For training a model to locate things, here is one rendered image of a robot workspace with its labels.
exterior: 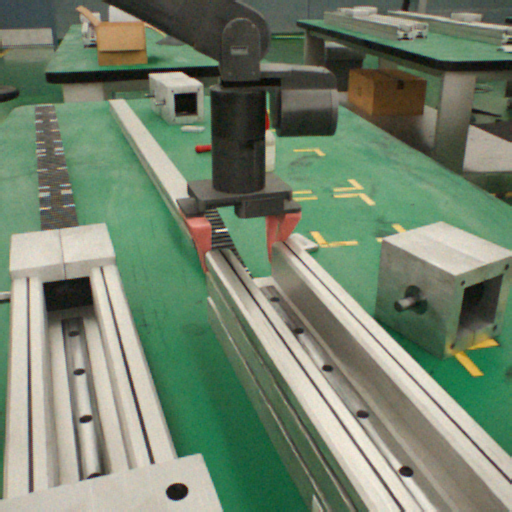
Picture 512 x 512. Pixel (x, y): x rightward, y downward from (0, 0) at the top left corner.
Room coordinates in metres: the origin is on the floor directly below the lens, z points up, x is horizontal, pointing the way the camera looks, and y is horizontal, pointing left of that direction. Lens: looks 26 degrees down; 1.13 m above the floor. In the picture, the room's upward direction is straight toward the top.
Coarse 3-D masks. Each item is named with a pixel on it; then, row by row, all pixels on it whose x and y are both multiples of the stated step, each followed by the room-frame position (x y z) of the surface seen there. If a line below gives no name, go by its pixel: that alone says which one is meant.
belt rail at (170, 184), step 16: (112, 112) 1.61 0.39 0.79; (128, 112) 1.51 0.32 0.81; (128, 128) 1.34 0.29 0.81; (144, 128) 1.34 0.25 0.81; (144, 144) 1.20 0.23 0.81; (144, 160) 1.16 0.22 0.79; (160, 160) 1.09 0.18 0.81; (160, 176) 0.99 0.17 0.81; (176, 176) 0.99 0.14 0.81; (160, 192) 0.98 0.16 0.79; (176, 192) 0.91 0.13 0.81; (176, 208) 0.85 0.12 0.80
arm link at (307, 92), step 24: (240, 24) 0.58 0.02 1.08; (240, 48) 0.59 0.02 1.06; (240, 72) 0.58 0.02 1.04; (264, 72) 0.60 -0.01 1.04; (288, 72) 0.60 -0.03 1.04; (312, 72) 0.61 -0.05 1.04; (288, 96) 0.61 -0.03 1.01; (312, 96) 0.61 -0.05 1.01; (336, 96) 0.61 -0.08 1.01; (288, 120) 0.60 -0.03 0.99; (312, 120) 0.60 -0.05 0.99; (336, 120) 0.61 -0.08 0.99
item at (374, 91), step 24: (96, 24) 2.69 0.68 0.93; (120, 24) 2.89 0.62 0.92; (144, 24) 2.70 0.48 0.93; (120, 48) 2.56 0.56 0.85; (144, 48) 2.61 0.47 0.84; (360, 72) 4.57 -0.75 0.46; (384, 72) 4.59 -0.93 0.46; (408, 72) 4.56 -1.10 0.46; (360, 96) 4.43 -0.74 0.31; (384, 96) 4.19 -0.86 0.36; (408, 96) 4.21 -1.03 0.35
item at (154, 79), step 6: (180, 72) 1.72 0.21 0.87; (150, 78) 1.68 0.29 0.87; (156, 78) 1.62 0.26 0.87; (162, 78) 1.62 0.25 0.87; (168, 78) 1.62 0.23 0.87; (174, 78) 1.62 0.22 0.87; (180, 78) 1.63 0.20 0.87; (186, 78) 1.63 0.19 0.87; (150, 84) 1.68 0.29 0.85; (156, 84) 1.60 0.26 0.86; (150, 90) 1.68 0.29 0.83; (156, 90) 1.61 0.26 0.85; (150, 96) 1.64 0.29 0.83; (156, 96) 1.61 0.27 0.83; (156, 108) 1.62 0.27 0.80
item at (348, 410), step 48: (288, 240) 0.59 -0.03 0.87; (240, 288) 0.49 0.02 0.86; (288, 288) 0.54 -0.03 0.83; (336, 288) 0.49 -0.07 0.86; (240, 336) 0.46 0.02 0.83; (288, 336) 0.41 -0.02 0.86; (336, 336) 0.44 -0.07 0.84; (384, 336) 0.41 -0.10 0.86; (288, 384) 0.35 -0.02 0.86; (336, 384) 0.38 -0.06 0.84; (384, 384) 0.36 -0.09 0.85; (432, 384) 0.34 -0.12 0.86; (288, 432) 0.35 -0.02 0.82; (336, 432) 0.30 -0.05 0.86; (384, 432) 0.33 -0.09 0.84; (432, 432) 0.31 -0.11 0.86; (480, 432) 0.30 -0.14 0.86; (336, 480) 0.28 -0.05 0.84; (384, 480) 0.26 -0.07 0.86; (432, 480) 0.29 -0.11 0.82; (480, 480) 0.26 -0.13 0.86
